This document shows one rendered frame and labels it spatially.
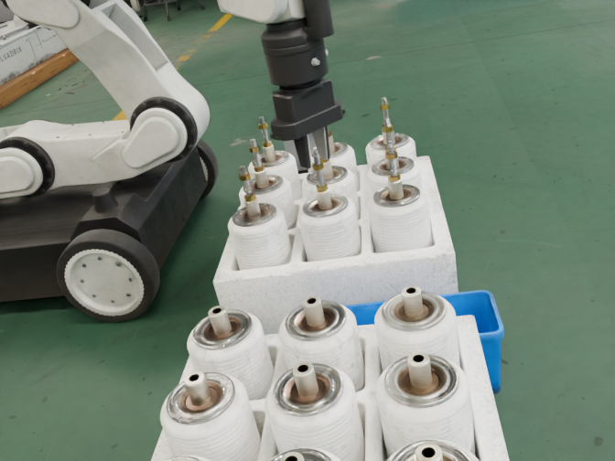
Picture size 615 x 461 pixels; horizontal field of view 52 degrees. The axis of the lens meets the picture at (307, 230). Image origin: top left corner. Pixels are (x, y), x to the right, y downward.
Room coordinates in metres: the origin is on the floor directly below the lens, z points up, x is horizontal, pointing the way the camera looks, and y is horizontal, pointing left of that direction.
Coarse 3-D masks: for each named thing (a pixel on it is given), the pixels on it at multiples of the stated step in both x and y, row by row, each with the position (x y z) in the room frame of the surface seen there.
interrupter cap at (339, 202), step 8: (312, 200) 0.95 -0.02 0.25; (336, 200) 0.93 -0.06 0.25; (344, 200) 0.92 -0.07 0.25; (304, 208) 0.93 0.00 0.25; (312, 208) 0.92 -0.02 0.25; (336, 208) 0.90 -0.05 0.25; (344, 208) 0.90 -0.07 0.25; (312, 216) 0.90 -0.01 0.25; (320, 216) 0.89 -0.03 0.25; (328, 216) 0.89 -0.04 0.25
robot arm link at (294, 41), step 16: (288, 0) 0.88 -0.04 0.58; (304, 0) 0.89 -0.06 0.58; (320, 0) 0.87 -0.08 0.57; (288, 16) 0.88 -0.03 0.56; (304, 16) 0.90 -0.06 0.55; (320, 16) 0.87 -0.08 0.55; (272, 32) 0.90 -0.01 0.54; (288, 32) 0.89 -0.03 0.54; (304, 32) 0.89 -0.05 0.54; (320, 32) 0.87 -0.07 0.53; (272, 48) 0.89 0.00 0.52; (288, 48) 0.88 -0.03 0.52; (304, 48) 0.88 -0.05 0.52
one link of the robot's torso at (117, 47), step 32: (32, 0) 1.30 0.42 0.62; (64, 0) 1.29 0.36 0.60; (96, 0) 1.44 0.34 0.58; (64, 32) 1.31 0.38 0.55; (96, 32) 1.29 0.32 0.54; (128, 32) 1.41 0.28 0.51; (96, 64) 1.32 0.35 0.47; (128, 64) 1.31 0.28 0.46; (160, 64) 1.40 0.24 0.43; (128, 96) 1.32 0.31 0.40; (160, 96) 1.30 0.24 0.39; (192, 96) 1.35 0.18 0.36; (192, 128) 1.28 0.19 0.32
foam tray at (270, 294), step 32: (224, 256) 0.96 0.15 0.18; (384, 256) 0.85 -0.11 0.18; (416, 256) 0.83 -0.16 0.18; (448, 256) 0.82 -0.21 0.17; (224, 288) 0.88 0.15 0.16; (256, 288) 0.87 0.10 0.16; (288, 288) 0.86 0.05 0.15; (320, 288) 0.85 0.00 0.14; (352, 288) 0.85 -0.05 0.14; (384, 288) 0.84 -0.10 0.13; (448, 288) 0.82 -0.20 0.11
